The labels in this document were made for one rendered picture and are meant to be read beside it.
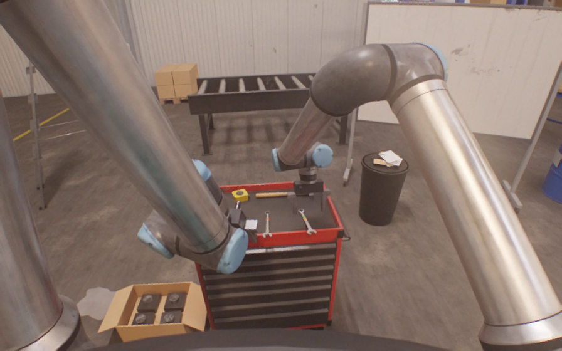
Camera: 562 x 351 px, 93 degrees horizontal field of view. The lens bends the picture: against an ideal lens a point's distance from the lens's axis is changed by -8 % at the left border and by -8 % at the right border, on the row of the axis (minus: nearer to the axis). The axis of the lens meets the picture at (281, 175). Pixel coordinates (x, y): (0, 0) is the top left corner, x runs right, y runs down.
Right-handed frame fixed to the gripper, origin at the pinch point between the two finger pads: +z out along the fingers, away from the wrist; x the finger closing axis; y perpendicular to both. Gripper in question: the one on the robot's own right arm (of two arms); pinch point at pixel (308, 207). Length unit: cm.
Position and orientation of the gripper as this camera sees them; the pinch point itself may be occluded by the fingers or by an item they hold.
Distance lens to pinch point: 136.3
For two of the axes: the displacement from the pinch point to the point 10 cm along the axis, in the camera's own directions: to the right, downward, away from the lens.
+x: 9.9, -0.9, 1.3
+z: 0.5, 9.5, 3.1
